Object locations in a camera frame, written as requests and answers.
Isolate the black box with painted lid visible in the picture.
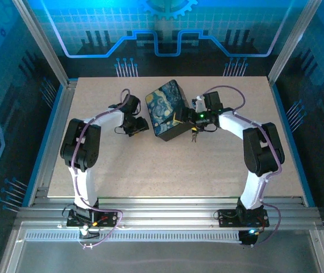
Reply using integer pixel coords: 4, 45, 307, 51
144, 79, 194, 142

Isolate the blue table edge strip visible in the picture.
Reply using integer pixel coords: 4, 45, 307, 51
22, 84, 66, 207
270, 82, 317, 208

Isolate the small black controller box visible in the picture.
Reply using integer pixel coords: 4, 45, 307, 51
238, 229, 259, 249

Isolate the clear acrylic panel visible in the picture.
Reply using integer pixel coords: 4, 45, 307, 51
14, 241, 322, 273

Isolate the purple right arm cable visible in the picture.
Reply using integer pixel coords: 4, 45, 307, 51
197, 85, 283, 248

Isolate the aluminium side rail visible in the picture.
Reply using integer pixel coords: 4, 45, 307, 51
27, 80, 79, 207

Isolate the aluminium mounting rail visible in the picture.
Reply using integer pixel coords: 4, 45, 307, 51
15, 197, 322, 230

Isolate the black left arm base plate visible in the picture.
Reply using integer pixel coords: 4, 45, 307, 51
66, 209, 119, 228

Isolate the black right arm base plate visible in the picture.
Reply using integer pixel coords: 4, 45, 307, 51
217, 209, 271, 228

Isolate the aluminium frame post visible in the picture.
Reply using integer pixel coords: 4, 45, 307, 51
267, 0, 323, 85
11, 0, 69, 86

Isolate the slotted grey cable duct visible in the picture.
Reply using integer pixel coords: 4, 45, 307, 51
24, 229, 244, 243

